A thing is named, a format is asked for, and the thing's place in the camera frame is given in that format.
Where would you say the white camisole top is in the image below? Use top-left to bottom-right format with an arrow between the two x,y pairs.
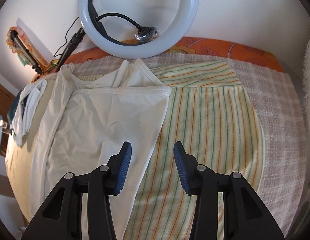
30,60 -> 172,239

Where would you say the striped yellow bed sheet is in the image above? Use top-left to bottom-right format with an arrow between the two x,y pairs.
4,61 -> 266,240

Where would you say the white and teal folded garment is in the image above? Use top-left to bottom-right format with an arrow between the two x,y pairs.
7,79 -> 47,146

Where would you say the beige checked blanket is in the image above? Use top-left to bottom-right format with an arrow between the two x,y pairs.
52,53 -> 308,237

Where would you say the wooden door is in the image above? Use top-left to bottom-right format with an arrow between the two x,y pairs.
0,84 -> 15,116

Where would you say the colourful floral scarf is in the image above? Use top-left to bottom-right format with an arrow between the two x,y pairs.
6,27 -> 58,75

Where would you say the orange patterned mattress cover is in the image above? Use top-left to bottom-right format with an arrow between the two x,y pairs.
32,36 -> 283,82

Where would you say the silver black folded tripod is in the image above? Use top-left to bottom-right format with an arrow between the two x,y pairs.
9,30 -> 43,75

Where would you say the black ring light stand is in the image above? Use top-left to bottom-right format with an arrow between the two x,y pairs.
56,28 -> 85,72

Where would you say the white ring light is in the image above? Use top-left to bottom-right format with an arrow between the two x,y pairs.
78,0 -> 199,59

